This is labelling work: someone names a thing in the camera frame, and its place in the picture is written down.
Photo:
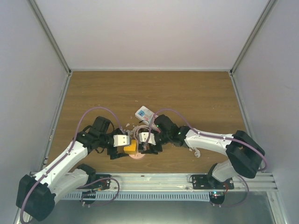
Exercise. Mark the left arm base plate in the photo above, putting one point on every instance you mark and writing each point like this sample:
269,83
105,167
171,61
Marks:
102,185

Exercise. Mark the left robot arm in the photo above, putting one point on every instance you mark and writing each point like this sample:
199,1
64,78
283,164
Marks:
39,193

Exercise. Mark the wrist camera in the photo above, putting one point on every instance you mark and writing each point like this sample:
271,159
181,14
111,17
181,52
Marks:
121,140
146,137

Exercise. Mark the yellow cube socket adapter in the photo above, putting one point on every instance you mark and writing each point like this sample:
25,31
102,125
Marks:
131,149

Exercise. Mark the aluminium mounting rail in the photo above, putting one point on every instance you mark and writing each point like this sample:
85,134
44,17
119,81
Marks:
147,182

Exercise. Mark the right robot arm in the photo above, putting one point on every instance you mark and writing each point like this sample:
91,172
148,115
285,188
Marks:
244,155

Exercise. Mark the white power strip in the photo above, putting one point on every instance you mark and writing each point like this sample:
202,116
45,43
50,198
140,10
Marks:
145,115

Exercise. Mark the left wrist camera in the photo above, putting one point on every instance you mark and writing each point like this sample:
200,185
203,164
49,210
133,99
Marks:
121,140

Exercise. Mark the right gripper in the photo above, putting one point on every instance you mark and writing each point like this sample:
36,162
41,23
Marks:
153,150

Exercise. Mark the pink round power socket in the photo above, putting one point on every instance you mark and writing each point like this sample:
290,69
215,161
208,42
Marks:
137,156

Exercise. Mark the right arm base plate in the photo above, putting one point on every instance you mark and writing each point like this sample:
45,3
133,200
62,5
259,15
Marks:
203,181

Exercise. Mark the slotted cable duct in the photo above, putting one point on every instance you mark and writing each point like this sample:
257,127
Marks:
149,196

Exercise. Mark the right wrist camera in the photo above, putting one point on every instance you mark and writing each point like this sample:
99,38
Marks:
146,137

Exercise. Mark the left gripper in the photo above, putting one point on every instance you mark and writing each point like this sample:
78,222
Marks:
114,156

